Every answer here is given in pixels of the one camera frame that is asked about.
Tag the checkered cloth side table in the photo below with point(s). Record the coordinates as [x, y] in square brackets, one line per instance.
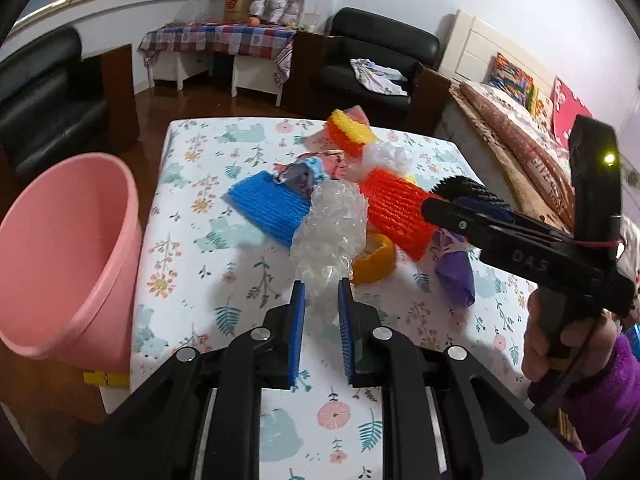
[261, 54]

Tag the clear plastic bag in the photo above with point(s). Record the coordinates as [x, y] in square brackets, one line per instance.
[193, 12]

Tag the blue foam fruit net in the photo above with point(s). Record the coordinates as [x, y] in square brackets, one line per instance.
[274, 208]

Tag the black leather armchair left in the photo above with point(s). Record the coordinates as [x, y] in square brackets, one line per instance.
[57, 102]

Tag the bed with brown blanket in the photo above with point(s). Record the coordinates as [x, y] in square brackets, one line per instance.
[509, 152]

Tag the floral bear tablecloth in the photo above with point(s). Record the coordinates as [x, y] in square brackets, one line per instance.
[206, 275]

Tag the drink cup with straw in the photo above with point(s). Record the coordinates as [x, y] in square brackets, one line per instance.
[312, 20]

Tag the small orange fruit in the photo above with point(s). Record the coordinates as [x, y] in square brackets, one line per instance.
[254, 21]

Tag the purple packet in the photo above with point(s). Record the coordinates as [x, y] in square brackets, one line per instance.
[453, 267]

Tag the colourful paper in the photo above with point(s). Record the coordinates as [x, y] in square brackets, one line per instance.
[310, 169]

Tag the colourful striped pillow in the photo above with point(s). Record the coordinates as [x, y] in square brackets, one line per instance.
[511, 79]

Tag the pink plastic bucket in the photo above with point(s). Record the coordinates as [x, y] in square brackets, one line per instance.
[70, 246]

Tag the red foam fruit net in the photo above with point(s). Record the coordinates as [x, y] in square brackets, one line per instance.
[395, 210]

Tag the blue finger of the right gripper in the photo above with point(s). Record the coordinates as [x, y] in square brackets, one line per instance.
[489, 210]
[480, 224]

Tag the right hand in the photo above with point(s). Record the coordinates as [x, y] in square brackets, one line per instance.
[598, 336]

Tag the black leather armchair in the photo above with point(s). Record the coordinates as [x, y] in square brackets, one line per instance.
[322, 80]
[57, 102]

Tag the pink paper under net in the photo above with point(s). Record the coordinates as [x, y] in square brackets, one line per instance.
[357, 114]

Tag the white wooden headboard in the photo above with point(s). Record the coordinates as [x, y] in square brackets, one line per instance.
[471, 47]

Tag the cloth on armchair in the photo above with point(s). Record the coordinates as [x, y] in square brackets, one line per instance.
[378, 79]

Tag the black foam fruit net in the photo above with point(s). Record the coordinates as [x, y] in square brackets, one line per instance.
[456, 187]

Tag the yellow orange foam net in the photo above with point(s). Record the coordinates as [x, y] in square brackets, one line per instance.
[348, 135]

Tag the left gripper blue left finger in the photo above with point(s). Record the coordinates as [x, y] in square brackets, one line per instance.
[296, 315]

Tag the clear bubble wrap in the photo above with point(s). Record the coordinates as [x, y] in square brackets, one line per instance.
[331, 235]

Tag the pink flower pillow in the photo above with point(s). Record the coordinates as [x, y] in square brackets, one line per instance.
[566, 107]

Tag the white crumpled plastic bag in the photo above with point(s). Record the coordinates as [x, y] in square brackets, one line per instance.
[386, 156]

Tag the black leather armchair back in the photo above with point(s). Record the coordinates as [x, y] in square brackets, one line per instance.
[322, 80]

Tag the purple sleeve right forearm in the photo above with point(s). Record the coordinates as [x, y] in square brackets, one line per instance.
[603, 407]

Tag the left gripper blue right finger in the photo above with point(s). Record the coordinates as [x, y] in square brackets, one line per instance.
[344, 308]

